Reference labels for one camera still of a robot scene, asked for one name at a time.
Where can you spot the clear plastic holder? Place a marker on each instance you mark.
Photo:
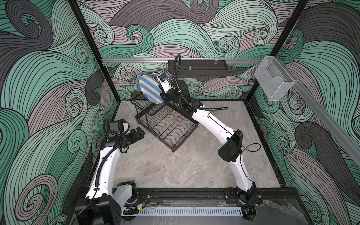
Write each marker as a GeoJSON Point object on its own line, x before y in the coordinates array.
{"type": "Point", "coordinates": [274, 78]}

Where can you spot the blue striped plate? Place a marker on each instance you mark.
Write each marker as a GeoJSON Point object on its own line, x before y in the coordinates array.
{"type": "Point", "coordinates": [156, 73]}
{"type": "Point", "coordinates": [151, 90]}

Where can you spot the aluminium rail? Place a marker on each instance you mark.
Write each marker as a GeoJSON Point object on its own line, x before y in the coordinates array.
{"type": "Point", "coordinates": [311, 92]}
{"type": "Point", "coordinates": [165, 60]}

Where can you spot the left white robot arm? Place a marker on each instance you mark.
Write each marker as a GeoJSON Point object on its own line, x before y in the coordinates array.
{"type": "Point", "coordinates": [105, 204]}

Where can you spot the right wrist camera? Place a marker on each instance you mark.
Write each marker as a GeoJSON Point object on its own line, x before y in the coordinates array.
{"type": "Point", "coordinates": [165, 82]}

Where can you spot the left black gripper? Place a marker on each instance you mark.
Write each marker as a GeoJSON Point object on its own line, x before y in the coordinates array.
{"type": "Point", "coordinates": [134, 138]}

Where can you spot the black wire dish rack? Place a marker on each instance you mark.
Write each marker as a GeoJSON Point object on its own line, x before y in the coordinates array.
{"type": "Point", "coordinates": [165, 121]}

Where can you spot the white slotted cable duct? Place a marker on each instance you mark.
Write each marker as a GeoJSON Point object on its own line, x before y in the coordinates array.
{"type": "Point", "coordinates": [186, 211]}

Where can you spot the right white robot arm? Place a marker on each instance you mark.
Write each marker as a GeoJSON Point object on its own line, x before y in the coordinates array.
{"type": "Point", "coordinates": [231, 150]}

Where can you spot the black perforated metal tray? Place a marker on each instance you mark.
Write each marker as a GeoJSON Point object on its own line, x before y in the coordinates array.
{"type": "Point", "coordinates": [202, 69]}

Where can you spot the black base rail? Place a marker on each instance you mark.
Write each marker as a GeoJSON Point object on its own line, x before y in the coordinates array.
{"type": "Point", "coordinates": [228, 195]}

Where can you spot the aluminium rail right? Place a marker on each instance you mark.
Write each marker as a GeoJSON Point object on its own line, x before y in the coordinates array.
{"type": "Point", "coordinates": [311, 92]}

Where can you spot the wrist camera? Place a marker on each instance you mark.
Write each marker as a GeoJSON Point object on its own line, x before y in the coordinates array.
{"type": "Point", "coordinates": [123, 126]}
{"type": "Point", "coordinates": [165, 82]}

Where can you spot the aluminium rail back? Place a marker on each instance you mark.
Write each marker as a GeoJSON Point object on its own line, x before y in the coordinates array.
{"type": "Point", "coordinates": [165, 60]}

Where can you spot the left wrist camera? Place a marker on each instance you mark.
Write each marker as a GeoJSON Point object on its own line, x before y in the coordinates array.
{"type": "Point", "coordinates": [123, 126]}

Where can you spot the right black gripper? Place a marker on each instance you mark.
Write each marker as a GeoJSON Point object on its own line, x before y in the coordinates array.
{"type": "Point", "coordinates": [176, 85]}

